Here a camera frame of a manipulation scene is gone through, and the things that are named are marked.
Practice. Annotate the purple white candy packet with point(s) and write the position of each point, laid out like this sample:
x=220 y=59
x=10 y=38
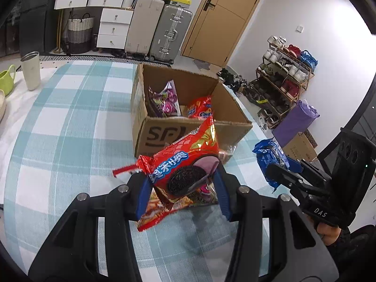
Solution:
x=164 y=101

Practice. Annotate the purple snack packet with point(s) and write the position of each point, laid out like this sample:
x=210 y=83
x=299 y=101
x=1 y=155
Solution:
x=205 y=193

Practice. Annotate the beige suitcase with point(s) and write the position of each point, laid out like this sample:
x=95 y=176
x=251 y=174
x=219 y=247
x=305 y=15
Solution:
x=144 y=26

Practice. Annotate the blue cookie packet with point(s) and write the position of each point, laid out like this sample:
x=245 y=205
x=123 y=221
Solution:
x=268 y=155

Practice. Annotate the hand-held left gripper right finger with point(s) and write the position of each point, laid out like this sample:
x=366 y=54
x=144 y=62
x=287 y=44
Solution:
x=223 y=195

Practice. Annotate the wooden shoe rack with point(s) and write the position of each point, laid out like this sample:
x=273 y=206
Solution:
x=309 y=77

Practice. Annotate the silver suitcase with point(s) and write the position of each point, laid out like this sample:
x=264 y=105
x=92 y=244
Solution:
x=170 y=32

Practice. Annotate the cream tumbler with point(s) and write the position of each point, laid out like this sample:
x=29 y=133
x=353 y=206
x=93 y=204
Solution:
x=30 y=72

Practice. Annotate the yellow black shoe box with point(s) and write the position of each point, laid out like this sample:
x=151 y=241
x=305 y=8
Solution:
x=180 y=0

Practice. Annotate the beige shallow bowl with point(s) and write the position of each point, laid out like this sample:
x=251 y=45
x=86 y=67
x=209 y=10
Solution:
x=1 y=105

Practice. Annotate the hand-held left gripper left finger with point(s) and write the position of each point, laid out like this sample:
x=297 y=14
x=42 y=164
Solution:
x=144 y=195

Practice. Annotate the green mug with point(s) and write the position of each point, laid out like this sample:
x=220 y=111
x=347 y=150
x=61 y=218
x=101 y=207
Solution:
x=6 y=80

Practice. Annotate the dark bottle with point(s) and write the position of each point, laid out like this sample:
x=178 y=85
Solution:
x=94 y=42

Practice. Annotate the person's right hand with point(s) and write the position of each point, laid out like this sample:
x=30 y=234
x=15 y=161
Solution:
x=327 y=234

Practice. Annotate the red noodle snack packet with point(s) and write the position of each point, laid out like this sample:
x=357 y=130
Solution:
x=152 y=211

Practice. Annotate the dark grey fridge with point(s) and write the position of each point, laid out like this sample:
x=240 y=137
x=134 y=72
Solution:
x=33 y=14

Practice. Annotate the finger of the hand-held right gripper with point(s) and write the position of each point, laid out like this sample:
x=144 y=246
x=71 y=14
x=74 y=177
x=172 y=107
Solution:
x=315 y=173
x=290 y=179

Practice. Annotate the dark glass cabinet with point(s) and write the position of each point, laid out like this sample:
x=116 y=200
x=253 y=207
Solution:
x=8 y=32

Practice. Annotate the small cardboard box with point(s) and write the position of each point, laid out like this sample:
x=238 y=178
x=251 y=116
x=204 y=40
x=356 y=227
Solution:
x=301 y=147

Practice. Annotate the purple yoga mat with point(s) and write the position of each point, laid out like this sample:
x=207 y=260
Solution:
x=295 y=122

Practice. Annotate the woven basket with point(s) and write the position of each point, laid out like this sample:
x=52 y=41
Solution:
x=80 y=33

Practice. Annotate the grey door mat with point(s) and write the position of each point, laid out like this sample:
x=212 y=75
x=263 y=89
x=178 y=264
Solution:
x=202 y=64

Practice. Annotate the large red cookie packet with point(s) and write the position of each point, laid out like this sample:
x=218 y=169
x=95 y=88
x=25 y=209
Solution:
x=182 y=161

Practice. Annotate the white drawer desk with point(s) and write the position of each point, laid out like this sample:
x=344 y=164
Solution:
x=113 y=26

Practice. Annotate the small red cookie packet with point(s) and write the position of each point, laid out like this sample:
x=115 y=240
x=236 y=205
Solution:
x=201 y=108

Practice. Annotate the wooden door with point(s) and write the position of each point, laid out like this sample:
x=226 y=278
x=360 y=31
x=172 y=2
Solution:
x=229 y=20

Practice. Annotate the brown cardboard box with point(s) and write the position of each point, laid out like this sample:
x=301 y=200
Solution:
x=164 y=132

